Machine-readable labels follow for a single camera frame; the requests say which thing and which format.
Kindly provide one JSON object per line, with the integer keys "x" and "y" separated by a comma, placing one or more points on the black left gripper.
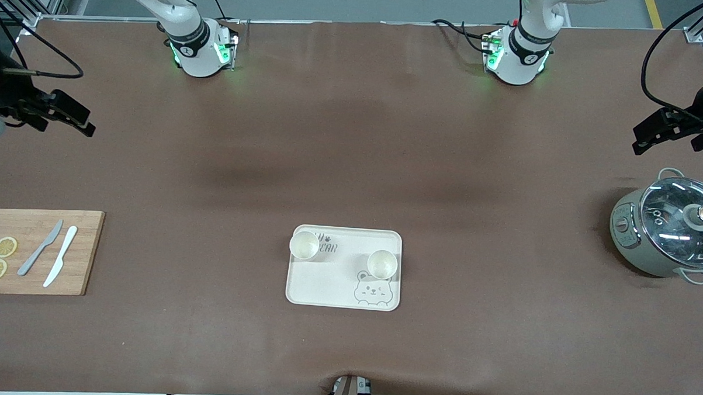
{"x": 699, "y": 115}

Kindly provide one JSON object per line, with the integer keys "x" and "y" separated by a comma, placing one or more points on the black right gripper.
{"x": 3, "y": 93}

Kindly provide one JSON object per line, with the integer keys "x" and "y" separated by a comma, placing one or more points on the cream bear print tray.
{"x": 331, "y": 284}

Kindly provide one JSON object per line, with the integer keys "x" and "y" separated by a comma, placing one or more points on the glass pot lid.
{"x": 672, "y": 226}

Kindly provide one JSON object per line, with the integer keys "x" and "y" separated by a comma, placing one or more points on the grey plastic knife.
{"x": 41, "y": 248}

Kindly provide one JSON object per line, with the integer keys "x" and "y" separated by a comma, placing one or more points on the wooden cutting board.
{"x": 86, "y": 252}

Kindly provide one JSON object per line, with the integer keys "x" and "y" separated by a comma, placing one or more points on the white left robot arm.
{"x": 526, "y": 51}

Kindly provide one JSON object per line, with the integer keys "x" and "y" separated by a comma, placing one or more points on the metal table clamp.
{"x": 347, "y": 390}

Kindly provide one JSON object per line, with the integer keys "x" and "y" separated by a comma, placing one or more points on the grey-green electric pot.
{"x": 627, "y": 242}

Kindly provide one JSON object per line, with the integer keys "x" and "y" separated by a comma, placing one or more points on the brown table mat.
{"x": 354, "y": 133}

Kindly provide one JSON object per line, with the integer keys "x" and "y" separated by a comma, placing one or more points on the white plastic knife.
{"x": 62, "y": 254}

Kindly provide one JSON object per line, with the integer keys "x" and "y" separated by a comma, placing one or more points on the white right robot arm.
{"x": 182, "y": 16}

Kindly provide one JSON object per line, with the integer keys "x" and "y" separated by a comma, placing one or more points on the white plastic cup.
{"x": 304, "y": 245}
{"x": 382, "y": 264}

